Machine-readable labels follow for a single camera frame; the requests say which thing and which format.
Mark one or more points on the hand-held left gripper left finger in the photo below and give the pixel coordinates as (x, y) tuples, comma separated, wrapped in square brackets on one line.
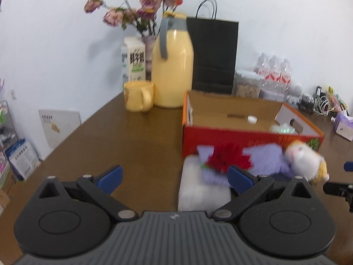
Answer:
[(111, 178)]

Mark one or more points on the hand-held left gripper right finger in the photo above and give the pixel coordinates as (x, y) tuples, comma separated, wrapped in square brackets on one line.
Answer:
[(240, 179)]

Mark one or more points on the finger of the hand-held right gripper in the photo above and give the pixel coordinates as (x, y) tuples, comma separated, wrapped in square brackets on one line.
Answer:
[(336, 189), (349, 166)]

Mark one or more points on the red artificial flower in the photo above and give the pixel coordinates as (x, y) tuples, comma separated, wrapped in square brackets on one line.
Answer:
[(223, 158)]

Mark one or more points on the purple knitted cloth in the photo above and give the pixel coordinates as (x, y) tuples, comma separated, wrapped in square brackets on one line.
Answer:
[(264, 154)]

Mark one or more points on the red cardboard box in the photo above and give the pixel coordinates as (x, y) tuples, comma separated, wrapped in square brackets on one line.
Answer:
[(220, 140)]

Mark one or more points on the translucent cotton ball box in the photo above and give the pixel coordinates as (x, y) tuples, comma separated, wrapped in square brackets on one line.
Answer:
[(198, 193)]

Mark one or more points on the white plush doll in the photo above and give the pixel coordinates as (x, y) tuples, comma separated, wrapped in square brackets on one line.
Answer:
[(300, 157)]

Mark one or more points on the purple tissue pack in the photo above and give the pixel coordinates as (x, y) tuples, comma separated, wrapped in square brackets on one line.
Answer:
[(344, 125)]

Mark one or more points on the white round cap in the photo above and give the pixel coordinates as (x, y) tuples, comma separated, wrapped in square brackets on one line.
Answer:
[(252, 119)]

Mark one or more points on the yellow green plastic item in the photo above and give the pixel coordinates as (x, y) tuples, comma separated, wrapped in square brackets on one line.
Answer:
[(336, 98)]

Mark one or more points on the yellow ceramic mug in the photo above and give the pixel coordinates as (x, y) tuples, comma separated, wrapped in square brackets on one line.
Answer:
[(135, 96)]

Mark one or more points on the blue pet food bag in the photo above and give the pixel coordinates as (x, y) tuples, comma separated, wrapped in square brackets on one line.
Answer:
[(23, 160)]

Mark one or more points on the clear seed container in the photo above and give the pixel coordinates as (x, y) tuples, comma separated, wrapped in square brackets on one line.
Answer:
[(246, 88)]

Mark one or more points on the white robot speaker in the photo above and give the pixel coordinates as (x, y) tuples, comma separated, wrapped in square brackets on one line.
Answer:
[(296, 89)]

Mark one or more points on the clear water bottle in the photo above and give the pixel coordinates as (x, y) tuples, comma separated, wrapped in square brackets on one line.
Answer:
[(273, 70), (285, 74), (261, 66)]

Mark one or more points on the metal storage rack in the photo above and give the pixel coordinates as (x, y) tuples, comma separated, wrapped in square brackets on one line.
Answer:
[(7, 127)]

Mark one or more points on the white milk carton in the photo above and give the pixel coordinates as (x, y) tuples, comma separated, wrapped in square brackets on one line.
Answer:
[(135, 60)]

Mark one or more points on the yellow thermos jug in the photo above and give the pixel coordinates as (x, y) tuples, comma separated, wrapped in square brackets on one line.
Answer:
[(173, 69)]

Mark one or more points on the black paper bag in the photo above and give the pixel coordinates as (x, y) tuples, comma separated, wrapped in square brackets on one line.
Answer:
[(212, 49)]

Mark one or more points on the glass flower vase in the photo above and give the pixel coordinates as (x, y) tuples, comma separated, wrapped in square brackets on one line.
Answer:
[(149, 49)]

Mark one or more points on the purple coral decoration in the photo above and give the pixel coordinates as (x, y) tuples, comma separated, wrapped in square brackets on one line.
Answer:
[(2, 89)]

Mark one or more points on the dried pink rose bouquet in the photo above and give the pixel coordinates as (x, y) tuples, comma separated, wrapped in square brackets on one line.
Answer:
[(150, 1)]

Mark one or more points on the white wall panel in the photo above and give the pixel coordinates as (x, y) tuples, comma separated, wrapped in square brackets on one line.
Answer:
[(63, 127)]

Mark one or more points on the white wall switch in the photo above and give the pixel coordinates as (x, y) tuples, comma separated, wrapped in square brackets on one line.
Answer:
[(13, 94)]

